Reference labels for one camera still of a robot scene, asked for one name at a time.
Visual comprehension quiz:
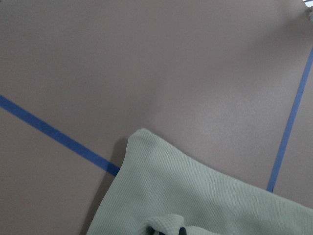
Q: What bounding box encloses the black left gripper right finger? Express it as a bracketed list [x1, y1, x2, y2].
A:
[179, 227, 186, 235]

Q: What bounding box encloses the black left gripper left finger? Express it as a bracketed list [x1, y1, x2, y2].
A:
[148, 226, 164, 235]

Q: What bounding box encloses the olive green long-sleeve shirt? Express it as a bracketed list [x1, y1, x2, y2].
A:
[88, 129, 313, 235]

